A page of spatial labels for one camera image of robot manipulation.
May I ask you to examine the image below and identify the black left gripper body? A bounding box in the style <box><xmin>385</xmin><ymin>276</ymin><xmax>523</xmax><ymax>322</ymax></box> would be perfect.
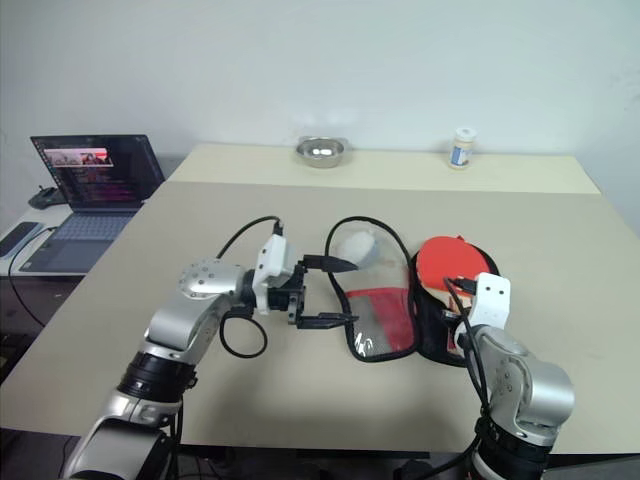
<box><xmin>267</xmin><ymin>254</ymin><xmax>309</xmax><ymax>330</ymax></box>

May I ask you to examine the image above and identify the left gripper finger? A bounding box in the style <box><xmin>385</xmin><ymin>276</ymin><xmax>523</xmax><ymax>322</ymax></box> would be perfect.
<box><xmin>297</xmin><ymin>312</ymin><xmax>361</xmax><ymax>331</ymax></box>
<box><xmin>299</xmin><ymin>253</ymin><xmax>359</xmax><ymax>274</ymax></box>

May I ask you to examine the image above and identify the red table tennis paddle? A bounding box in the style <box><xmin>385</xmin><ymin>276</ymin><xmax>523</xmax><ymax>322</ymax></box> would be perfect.
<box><xmin>416</xmin><ymin>233</ymin><xmax>485</xmax><ymax>354</ymax></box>

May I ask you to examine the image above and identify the black clear paddle case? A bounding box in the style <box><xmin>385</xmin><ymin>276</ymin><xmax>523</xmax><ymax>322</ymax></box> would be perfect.
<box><xmin>324</xmin><ymin>215</ymin><xmax>501</xmax><ymax>369</ymax></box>

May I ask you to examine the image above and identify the white crumpled wad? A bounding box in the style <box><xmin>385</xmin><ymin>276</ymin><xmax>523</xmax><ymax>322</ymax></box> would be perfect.
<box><xmin>336</xmin><ymin>230</ymin><xmax>382</xmax><ymax>270</ymax></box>

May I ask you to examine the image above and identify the stainless steel bowl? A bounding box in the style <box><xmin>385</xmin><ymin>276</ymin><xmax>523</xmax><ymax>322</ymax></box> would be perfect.
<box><xmin>293</xmin><ymin>135</ymin><xmax>353</xmax><ymax>170</ymax></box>

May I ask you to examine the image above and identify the white lidded jar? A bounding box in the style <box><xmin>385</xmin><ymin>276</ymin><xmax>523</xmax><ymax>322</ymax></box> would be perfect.
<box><xmin>448</xmin><ymin>127</ymin><xmax>478</xmax><ymax>171</ymax></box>

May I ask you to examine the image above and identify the open grey laptop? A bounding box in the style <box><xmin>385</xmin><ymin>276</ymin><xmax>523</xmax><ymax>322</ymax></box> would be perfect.
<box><xmin>8</xmin><ymin>133</ymin><xmax>167</xmax><ymax>275</ymax></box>

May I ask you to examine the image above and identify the black smartphone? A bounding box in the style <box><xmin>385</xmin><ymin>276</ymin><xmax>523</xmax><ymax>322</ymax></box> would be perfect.
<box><xmin>0</xmin><ymin>221</ymin><xmax>41</xmax><ymax>259</ymax></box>

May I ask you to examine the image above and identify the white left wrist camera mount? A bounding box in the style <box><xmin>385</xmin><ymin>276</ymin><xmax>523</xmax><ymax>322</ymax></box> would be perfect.
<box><xmin>251</xmin><ymin>233</ymin><xmax>300</xmax><ymax>316</ymax></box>

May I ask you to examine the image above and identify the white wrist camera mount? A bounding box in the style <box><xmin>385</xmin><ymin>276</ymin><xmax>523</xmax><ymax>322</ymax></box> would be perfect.
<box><xmin>466</xmin><ymin>272</ymin><xmax>512</xmax><ymax>332</ymax></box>
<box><xmin>251</xmin><ymin>233</ymin><xmax>300</xmax><ymax>316</ymax></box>

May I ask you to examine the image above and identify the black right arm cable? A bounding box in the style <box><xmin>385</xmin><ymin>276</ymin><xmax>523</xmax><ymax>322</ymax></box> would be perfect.
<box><xmin>442</xmin><ymin>276</ymin><xmax>495</xmax><ymax>419</ymax></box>

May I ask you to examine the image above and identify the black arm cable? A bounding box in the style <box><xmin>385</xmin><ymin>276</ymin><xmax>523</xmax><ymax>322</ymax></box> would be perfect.
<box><xmin>442</xmin><ymin>276</ymin><xmax>495</xmax><ymax>419</ymax></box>
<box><xmin>218</xmin><ymin>215</ymin><xmax>286</xmax><ymax>359</ymax></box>

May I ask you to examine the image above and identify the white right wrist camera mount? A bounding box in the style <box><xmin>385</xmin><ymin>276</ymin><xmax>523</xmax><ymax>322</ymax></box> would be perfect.
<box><xmin>466</xmin><ymin>272</ymin><xmax>512</xmax><ymax>332</ymax></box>

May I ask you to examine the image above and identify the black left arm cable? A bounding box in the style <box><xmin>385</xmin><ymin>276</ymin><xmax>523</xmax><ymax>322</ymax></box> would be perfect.
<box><xmin>218</xmin><ymin>215</ymin><xmax>286</xmax><ymax>359</ymax></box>

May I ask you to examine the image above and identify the black laptop cable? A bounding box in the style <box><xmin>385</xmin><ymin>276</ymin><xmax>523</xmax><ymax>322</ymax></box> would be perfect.
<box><xmin>6</xmin><ymin>227</ymin><xmax>57</xmax><ymax>327</ymax></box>

